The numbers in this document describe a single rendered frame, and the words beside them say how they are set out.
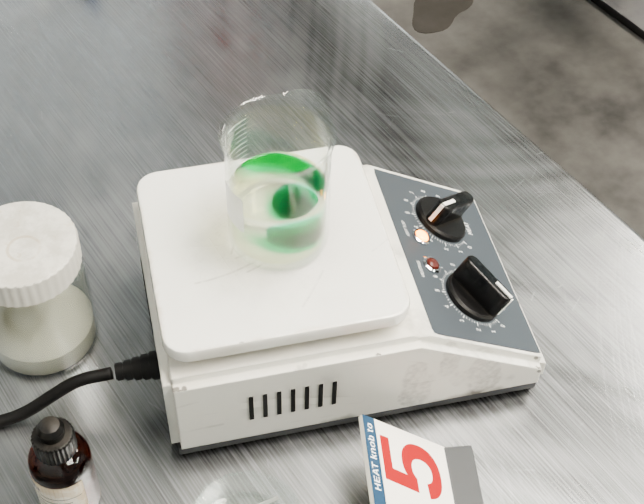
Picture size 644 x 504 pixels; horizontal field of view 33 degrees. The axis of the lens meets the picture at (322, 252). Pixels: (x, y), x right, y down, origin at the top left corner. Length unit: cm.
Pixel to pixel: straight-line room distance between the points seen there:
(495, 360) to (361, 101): 25
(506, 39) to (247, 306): 97
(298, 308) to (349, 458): 10
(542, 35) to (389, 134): 75
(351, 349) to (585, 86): 91
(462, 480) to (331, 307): 12
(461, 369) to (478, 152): 21
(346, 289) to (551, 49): 95
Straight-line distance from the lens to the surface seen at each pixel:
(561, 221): 70
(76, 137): 74
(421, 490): 55
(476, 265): 58
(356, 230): 56
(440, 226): 61
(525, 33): 147
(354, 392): 56
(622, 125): 136
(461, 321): 57
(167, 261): 55
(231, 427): 56
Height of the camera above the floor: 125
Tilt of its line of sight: 49 degrees down
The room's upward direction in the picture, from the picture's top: 2 degrees clockwise
